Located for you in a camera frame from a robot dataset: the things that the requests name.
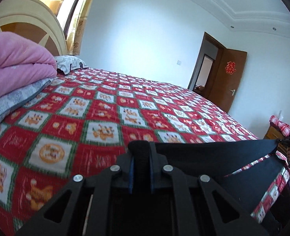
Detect black pants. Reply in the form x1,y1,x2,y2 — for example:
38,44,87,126
128,140,285,213

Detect red checkered cloth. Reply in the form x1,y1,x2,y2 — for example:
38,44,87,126
269,115,290,137

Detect wooden nightstand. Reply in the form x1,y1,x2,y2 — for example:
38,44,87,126
264,126,288,155

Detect red patterned bed quilt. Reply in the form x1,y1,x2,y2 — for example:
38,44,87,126
0,67,290,236

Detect red paper door decoration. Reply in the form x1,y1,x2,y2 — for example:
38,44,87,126
225,61,236,75

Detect brown wooden door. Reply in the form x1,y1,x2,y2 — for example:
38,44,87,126
188,32,247,112

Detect grey patterned folded blanket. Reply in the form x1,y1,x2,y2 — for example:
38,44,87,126
0,78,53,123

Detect white patterned pillow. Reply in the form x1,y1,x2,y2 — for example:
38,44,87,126
54,55,88,75

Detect pink folded blanket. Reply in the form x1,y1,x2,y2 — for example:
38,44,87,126
0,31,57,97

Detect cream wooden headboard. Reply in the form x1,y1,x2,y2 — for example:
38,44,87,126
0,0,68,56

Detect window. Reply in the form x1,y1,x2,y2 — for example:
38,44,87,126
36,0,89,39

